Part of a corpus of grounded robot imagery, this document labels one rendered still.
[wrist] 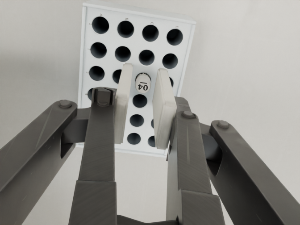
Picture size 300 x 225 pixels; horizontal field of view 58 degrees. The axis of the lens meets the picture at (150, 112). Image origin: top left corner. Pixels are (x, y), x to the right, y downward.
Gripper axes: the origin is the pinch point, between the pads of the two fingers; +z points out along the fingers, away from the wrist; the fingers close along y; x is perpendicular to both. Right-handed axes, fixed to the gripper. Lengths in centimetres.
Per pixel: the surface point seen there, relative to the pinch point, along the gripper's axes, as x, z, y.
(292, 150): -6.8, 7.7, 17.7
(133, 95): -1.4, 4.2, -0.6
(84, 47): 2.0, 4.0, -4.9
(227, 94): -1.4, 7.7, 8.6
